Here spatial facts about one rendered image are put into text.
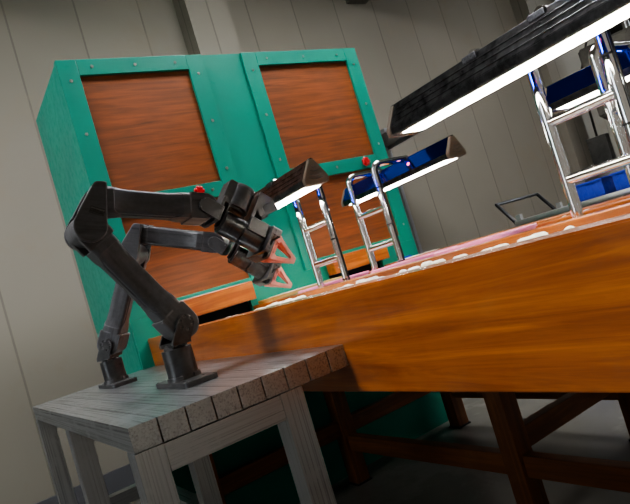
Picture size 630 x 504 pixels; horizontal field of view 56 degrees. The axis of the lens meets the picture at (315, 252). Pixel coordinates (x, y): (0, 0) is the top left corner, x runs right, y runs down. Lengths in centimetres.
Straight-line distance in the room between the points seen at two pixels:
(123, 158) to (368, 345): 147
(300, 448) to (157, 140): 155
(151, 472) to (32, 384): 258
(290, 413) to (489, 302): 40
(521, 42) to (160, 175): 153
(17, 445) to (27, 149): 158
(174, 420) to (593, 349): 59
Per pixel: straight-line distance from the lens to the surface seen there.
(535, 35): 109
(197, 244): 169
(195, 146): 239
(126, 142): 231
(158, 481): 96
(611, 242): 70
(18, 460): 352
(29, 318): 352
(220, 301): 219
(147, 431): 95
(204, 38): 415
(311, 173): 160
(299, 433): 105
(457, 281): 84
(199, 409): 97
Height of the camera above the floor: 80
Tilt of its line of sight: 2 degrees up
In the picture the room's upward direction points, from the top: 17 degrees counter-clockwise
